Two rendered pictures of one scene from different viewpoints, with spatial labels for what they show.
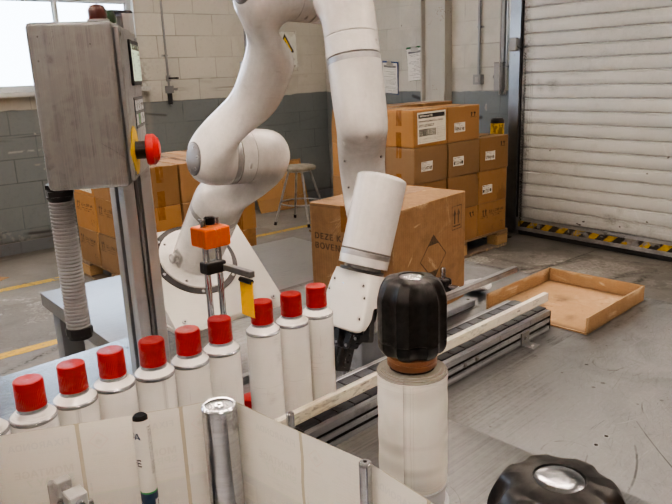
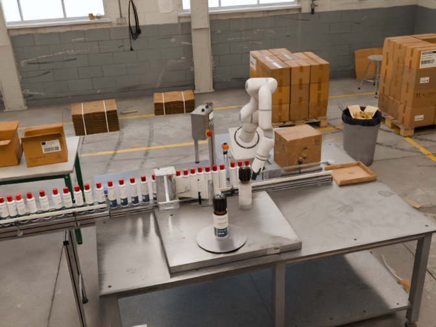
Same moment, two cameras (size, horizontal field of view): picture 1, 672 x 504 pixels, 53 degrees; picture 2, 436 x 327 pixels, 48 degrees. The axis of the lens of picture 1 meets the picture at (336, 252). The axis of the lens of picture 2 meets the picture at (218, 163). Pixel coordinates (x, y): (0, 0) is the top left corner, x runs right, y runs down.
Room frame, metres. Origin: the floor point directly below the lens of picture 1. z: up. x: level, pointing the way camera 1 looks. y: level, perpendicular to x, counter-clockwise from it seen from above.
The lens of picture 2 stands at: (-1.84, -1.40, 2.59)
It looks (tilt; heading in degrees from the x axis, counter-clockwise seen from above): 25 degrees down; 30
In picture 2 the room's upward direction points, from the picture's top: 3 degrees counter-clockwise
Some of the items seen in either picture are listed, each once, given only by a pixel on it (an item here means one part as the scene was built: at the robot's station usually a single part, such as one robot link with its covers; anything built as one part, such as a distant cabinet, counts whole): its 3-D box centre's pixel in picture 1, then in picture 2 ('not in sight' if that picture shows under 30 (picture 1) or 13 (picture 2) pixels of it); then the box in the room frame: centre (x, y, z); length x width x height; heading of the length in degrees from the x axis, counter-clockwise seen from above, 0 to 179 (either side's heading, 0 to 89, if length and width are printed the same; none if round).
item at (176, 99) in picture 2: not in sight; (174, 102); (4.37, 3.00, 0.11); 0.65 x 0.54 x 0.22; 126
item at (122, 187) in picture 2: not in sight; (122, 192); (0.41, 0.68, 0.98); 0.05 x 0.05 x 0.20
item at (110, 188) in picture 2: not in sight; (111, 194); (0.36, 0.74, 0.98); 0.05 x 0.05 x 0.20
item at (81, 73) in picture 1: (95, 104); (202, 122); (0.88, 0.30, 1.38); 0.17 x 0.10 x 0.19; 8
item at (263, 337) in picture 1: (265, 364); (233, 174); (0.95, 0.11, 0.98); 0.05 x 0.05 x 0.20
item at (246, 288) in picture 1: (247, 297); not in sight; (0.94, 0.13, 1.09); 0.03 x 0.01 x 0.06; 43
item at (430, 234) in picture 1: (389, 251); (296, 147); (1.58, -0.13, 0.99); 0.30 x 0.24 x 0.27; 139
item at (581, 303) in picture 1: (565, 297); (350, 172); (1.58, -0.56, 0.85); 0.30 x 0.26 x 0.04; 133
